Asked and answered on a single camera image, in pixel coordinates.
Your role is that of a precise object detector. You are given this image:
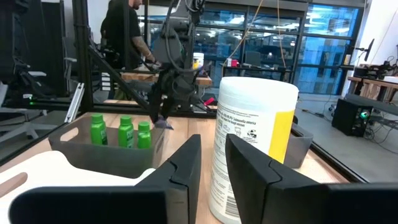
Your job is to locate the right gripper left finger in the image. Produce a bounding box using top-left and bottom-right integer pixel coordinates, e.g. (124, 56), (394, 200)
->
(8, 134), (203, 224)

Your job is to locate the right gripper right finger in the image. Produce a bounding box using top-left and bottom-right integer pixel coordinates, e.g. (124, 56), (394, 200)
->
(224, 133), (398, 224)

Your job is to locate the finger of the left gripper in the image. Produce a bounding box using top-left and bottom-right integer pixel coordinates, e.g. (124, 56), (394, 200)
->
(148, 85), (163, 124)
(159, 95), (175, 122)

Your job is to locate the dark blue travel tube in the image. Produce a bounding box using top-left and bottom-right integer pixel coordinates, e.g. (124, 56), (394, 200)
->
(154, 117), (175, 131)

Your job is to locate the white plastic bin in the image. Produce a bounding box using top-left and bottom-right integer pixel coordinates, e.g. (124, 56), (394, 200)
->
(0, 150), (156, 224)

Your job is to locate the wooden workbench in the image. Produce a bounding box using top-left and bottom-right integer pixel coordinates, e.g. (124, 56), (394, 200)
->
(347, 75), (398, 104)
(120, 71), (213, 87)

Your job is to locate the white wipes canister yellow label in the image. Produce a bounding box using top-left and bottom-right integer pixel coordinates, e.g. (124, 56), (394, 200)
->
(207, 76), (300, 224)
(192, 52), (205, 70)

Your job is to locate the smoky grey plastic bin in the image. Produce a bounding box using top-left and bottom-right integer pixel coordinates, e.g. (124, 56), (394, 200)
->
(282, 122), (314, 170)
(48, 116), (166, 180)

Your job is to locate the person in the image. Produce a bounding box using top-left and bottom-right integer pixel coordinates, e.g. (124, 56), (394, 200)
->
(99, 0), (162, 71)

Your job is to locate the silver aluminium bar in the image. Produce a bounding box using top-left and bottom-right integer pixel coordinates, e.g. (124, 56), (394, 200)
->
(63, 82), (85, 124)

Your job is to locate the black computer tower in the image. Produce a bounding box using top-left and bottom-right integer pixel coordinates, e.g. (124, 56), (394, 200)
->
(331, 98), (374, 138)

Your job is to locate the grey office chair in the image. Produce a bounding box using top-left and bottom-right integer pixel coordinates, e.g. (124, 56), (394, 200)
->
(0, 70), (58, 146)

